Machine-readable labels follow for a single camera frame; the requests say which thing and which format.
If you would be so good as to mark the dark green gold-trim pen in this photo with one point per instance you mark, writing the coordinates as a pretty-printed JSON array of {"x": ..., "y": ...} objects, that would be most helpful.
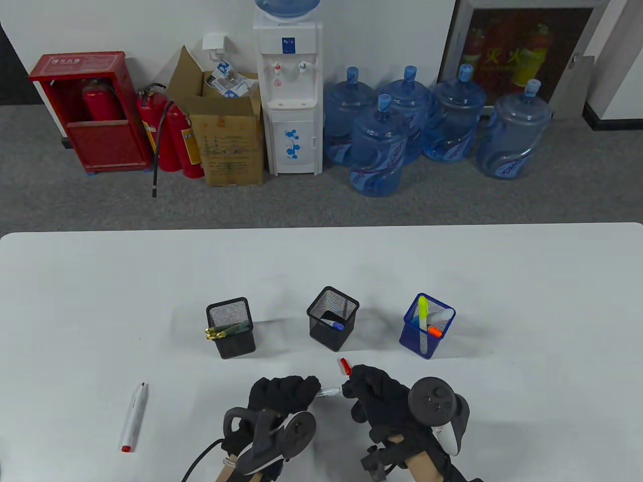
[
  {"x": 228, "y": 331},
  {"x": 237, "y": 327},
  {"x": 223, "y": 335}
]

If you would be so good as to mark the yellow-green pen cap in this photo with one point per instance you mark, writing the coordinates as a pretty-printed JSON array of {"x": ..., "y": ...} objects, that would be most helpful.
[{"x": 423, "y": 305}]

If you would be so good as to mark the blue mesh pen holder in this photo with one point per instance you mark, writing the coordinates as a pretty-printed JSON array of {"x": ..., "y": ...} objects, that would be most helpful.
[{"x": 419, "y": 349}]

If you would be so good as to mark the pale blue highlighter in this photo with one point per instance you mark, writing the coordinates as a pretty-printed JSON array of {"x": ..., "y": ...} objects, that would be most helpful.
[{"x": 441, "y": 316}]

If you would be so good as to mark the white marker red end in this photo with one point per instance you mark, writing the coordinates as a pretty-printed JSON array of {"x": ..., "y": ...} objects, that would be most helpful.
[{"x": 134, "y": 416}]

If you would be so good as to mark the grey tracking controller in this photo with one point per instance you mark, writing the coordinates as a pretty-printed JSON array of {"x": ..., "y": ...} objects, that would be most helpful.
[
  {"x": 296, "y": 432},
  {"x": 432, "y": 401}
]

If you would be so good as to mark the red fire extinguisher cabinet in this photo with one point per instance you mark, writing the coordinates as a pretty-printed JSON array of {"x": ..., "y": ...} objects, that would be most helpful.
[{"x": 100, "y": 145}]

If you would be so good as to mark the blue dispenser water bottle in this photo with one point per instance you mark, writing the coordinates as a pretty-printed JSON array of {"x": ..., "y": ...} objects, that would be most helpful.
[{"x": 286, "y": 7}]

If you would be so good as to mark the white blue packets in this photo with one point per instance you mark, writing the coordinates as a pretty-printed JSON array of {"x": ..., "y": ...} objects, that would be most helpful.
[{"x": 231, "y": 83}]

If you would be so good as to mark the person's left hand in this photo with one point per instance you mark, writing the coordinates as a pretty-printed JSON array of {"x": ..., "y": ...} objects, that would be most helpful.
[{"x": 281, "y": 391}]

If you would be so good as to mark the white wall box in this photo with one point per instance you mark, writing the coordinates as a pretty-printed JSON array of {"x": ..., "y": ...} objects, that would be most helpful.
[{"x": 215, "y": 41}]

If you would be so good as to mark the person's right hand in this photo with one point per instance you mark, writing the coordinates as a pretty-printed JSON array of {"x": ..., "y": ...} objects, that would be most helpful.
[{"x": 382, "y": 396}]

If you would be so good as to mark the orange pen cap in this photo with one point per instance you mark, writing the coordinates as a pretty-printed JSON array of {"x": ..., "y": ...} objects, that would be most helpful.
[{"x": 435, "y": 331}]

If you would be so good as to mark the blue water jug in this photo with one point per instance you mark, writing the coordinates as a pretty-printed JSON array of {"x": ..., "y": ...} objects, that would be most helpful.
[
  {"x": 344, "y": 108},
  {"x": 377, "y": 150},
  {"x": 512, "y": 135},
  {"x": 454, "y": 120},
  {"x": 409, "y": 95}
]

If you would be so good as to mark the white water dispenser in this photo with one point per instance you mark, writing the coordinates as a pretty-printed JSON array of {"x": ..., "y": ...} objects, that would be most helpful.
[{"x": 294, "y": 135}]

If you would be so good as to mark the brown cardboard box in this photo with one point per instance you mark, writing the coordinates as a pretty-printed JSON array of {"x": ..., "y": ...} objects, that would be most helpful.
[{"x": 231, "y": 145}]

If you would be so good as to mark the red extinguisher yellow label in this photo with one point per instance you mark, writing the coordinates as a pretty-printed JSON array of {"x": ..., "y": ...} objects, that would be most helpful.
[{"x": 191, "y": 145}]

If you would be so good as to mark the white marker blue end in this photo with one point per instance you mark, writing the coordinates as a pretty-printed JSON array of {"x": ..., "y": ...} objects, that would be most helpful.
[{"x": 326, "y": 321}]

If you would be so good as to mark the red pen cap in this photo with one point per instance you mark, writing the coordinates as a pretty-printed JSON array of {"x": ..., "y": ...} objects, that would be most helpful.
[{"x": 344, "y": 366}]

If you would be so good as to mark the black mesh pen holder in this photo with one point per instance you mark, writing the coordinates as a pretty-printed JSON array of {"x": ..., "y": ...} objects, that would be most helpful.
[
  {"x": 236, "y": 349},
  {"x": 326, "y": 341}
]

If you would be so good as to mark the grey metal panel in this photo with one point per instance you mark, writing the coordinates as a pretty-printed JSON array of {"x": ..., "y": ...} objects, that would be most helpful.
[{"x": 572, "y": 95}]

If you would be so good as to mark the person's right forearm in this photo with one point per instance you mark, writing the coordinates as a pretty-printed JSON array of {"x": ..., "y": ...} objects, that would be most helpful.
[{"x": 422, "y": 464}]

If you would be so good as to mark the red fire extinguisher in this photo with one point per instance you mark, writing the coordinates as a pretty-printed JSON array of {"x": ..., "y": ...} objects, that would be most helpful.
[
  {"x": 103, "y": 103},
  {"x": 146, "y": 113}
]

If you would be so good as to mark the black door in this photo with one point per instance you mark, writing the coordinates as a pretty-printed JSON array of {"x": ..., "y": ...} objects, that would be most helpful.
[{"x": 7, "y": 75}]

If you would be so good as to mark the person's left forearm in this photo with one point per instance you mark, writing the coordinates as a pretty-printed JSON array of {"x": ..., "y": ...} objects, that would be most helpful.
[{"x": 226, "y": 472}]

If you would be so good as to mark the white marker black end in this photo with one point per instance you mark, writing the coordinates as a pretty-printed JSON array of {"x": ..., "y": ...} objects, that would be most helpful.
[{"x": 329, "y": 391}]

